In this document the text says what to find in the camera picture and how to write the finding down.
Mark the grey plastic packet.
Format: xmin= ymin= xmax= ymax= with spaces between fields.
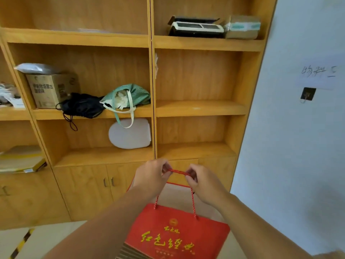
xmin=14 ymin=63 xmax=61 ymax=75

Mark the red paper gift bag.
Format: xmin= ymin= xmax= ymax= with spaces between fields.
xmin=115 ymin=169 xmax=231 ymax=259

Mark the black drawstring bag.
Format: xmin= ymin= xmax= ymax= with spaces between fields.
xmin=56 ymin=92 xmax=106 ymax=132

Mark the wide wooden shelf cabinet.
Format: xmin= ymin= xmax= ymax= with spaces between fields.
xmin=0 ymin=0 xmax=156 ymax=231

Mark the pile of white items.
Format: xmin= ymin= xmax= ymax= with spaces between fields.
xmin=0 ymin=82 xmax=26 ymax=109

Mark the black and white device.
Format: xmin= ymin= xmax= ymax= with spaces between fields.
xmin=167 ymin=15 xmax=225 ymax=39

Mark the person's left forearm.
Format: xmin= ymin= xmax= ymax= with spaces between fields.
xmin=43 ymin=185 xmax=157 ymax=259

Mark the person's left hand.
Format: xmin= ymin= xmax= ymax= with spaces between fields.
xmin=133 ymin=158 xmax=173 ymax=199

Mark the brown cardboard box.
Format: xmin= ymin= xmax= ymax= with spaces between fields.
xmin=26 ymin=73 xmax=81 ymax=109

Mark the narrow wooden shelf cabinet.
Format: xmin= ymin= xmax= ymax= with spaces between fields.
xmin=150 ymin=0 xmax=279 ymax=192

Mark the white paper wall sign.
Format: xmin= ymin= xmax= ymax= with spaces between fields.
xmin=296 ymin=60 xmax=341 ymax=91

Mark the white toilet seat lid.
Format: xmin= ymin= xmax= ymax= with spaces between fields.
xmin=108 ymin=118 xmax=152 ymax=150

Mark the yellow black floor tape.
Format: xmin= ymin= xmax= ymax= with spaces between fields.
xmin=9 ymin=228 xmax=35 ymax=259

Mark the person's right hand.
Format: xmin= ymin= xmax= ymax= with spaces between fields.
xmin=185 ymin=163 xmax=230 ymax=211

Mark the stack of yellow flat boxes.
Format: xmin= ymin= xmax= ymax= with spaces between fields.
xmin=0 ymin=145 xmax=48 ymax=174

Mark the cardboard box with teal tape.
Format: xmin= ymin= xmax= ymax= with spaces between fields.
xmin=223 ymin=15 xmax=261 ymax=40

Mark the person's right forearm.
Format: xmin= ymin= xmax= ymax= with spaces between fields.
xmin=214 ymin=193 xmax=345 ymax=259

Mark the metal wall hook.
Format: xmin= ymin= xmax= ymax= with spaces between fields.
xmin=300 ymin=87 xmax=317 ymax=103

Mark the green striped tote bag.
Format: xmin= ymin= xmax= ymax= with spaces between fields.
xmin=99 ymin=83 xmax=151 ymax=129

